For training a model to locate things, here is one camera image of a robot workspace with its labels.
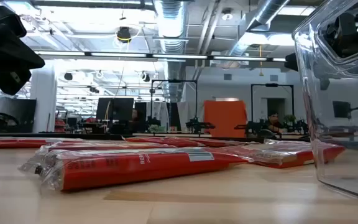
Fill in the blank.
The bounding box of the monitor on arm mount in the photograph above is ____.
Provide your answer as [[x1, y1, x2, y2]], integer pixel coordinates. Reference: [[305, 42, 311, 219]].
[[333, 100, 358, 119]]

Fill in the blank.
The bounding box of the black narrow monitor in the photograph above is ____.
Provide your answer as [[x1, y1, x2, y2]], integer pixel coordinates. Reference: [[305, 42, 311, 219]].
[[134, 101, 148, 131]]

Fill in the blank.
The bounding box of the orange panel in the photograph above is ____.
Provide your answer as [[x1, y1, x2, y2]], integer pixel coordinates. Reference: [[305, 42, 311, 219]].
[[203, 100, 248, 138]]

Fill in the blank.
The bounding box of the overhead light bar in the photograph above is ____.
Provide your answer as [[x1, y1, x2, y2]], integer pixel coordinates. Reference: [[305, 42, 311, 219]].
[[34, 50, 287, 62]]

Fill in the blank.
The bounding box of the black computer monitor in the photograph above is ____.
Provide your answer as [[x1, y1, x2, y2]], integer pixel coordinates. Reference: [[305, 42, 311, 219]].
[[96, 97, 135, 121]]

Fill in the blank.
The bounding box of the white square pillar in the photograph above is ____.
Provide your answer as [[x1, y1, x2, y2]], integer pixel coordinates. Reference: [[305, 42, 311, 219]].
[[30, 65, 58, 134]]

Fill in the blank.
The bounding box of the clear plastic basket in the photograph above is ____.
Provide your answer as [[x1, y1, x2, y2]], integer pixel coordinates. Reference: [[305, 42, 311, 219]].
[[292, 0, 358, 203]]

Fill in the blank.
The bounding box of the black divider screen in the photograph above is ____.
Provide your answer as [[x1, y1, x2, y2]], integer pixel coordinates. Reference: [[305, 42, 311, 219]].
[[0, 97, 37, 133]]

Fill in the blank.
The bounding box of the black metal frame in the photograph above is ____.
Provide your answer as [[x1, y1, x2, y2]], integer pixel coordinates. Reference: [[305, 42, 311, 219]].
[[250, 83, 295, 125], [150, 79, 198, 131]]

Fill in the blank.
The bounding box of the black ceiling camera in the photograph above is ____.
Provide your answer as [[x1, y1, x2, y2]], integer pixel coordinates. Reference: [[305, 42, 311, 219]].
[[116, 26, 132, 44]]

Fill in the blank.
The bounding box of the silver slanted ventilation duct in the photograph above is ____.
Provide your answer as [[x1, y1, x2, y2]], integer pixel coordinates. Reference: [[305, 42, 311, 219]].
[[228, 0, 291, 63]]

